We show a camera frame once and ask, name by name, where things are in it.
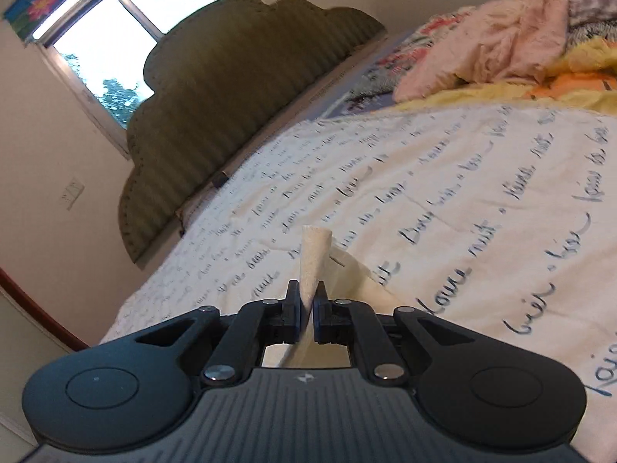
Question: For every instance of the checked patterned cloth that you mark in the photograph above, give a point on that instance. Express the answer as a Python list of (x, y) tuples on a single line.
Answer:
[(593, 5)]

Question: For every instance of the floral bed sheet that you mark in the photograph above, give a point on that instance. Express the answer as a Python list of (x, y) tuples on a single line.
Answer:
[(381, 82)]

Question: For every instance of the window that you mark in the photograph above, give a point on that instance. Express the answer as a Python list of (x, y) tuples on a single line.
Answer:
[(125, 24)]

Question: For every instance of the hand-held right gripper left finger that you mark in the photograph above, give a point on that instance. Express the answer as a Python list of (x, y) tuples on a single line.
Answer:
[(292, 318)]

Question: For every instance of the green padded headboard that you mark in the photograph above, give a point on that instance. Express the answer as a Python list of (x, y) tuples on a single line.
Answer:
[(217, 106)]

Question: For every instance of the wooden door frame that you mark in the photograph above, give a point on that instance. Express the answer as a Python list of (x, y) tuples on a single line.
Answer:
[(38, 316)]

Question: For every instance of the white script-print bed sheet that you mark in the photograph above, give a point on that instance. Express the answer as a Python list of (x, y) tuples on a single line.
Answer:
[(458, 178)]

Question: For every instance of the small black object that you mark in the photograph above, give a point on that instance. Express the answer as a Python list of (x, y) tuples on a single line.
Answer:
[(220, 179)]

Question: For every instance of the pink crumpled clothes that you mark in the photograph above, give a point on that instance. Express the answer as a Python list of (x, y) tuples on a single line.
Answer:
[(506, 33)]

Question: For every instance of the white wardrobe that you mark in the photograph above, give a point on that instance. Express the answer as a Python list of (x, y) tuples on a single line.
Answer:
[(19, 371)]

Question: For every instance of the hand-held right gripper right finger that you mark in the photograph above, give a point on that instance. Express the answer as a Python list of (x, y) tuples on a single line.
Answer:
[(322, 320)]

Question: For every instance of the yellow blanket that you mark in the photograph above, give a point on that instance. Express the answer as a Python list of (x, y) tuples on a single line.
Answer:
[(578, 82)]

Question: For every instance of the cream pants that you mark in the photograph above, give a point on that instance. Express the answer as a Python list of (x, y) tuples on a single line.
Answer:
[(313, 260)]

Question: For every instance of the wall socket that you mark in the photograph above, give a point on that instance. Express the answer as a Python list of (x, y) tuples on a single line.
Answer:
[(72, 194)]

